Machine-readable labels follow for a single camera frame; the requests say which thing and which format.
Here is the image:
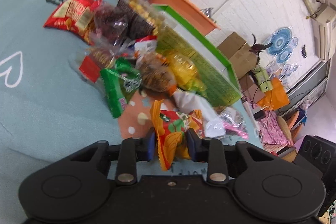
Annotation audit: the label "orange leaf snack packet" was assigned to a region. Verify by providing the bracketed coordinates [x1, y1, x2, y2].
[150, 101, 205, 170]

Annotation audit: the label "green peas snack packet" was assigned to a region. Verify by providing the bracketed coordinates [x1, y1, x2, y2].
[100, 57, 142, 118]

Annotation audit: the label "brown orange snack bag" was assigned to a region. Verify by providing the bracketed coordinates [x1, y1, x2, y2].
[135, 52, 177, 96]

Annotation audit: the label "yellow candy bag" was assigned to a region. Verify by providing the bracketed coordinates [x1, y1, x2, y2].
[163, 50, 207, 98]

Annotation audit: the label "small red white packet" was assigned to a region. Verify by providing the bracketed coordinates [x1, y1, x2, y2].
[134, 35, 157, 53]

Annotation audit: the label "pink candy packet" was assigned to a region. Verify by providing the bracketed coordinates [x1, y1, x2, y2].
[219, 107, 249, 140]

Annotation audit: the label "green cardboard box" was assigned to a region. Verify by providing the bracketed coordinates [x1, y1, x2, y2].
[152, 4, 242, 107]

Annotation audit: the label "orange plastic bag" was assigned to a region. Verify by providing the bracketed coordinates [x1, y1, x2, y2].
[257, 77, 290, 111]

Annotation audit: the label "brown cardboard box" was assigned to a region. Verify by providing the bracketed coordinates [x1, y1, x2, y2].
[217, 32, 257, 79]

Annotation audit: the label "black speaker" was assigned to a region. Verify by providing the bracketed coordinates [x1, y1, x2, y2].
[294, 135, 335, 180]

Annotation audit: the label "yellow corn puffs bag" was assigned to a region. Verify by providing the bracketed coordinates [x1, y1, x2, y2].
[117, 0, 166, 38]

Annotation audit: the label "dark red dates bag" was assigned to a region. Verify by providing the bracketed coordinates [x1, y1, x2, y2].
[93, 2, 129, 46]

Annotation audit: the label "blue white decorative plates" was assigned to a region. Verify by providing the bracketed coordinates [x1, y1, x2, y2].
[263, 27, 298, 65]

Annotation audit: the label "steel bowl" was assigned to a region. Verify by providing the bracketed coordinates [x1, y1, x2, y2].
[200, 7, 214, 19]

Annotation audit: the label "red chips bag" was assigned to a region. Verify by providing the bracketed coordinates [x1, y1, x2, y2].
[43, 0, 103, 46]

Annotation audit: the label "orange plastic tub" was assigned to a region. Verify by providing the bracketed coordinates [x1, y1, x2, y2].
[149, 0, 220, 36]

